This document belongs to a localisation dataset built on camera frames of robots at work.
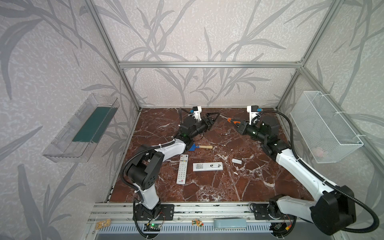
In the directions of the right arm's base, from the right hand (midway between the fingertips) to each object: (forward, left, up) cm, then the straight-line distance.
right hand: (232, 116), depth 76 cm
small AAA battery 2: (0, +2, -30) cm, 30 cm away
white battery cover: (-11, -5, -30) cm, 32 cm away
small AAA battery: (+9, +1, -30) cm, 31 cm away
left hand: (+3, +6, -1) cm, 7 cm away
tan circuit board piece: (-43, +63, -27) cm, 81 cm away
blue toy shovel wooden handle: (-2, +16, -28) cm, 32 cm away
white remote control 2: (-21, +28, -28) cm, 44 cm away
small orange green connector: (-43, +18, -28) cm, 54 cm away
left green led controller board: (-45, +40, -31) cm, 68 cm away
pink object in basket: (-15, -42, -10) cm, 45 cm away
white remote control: (-15, +13, -29) cm, 35 cm away
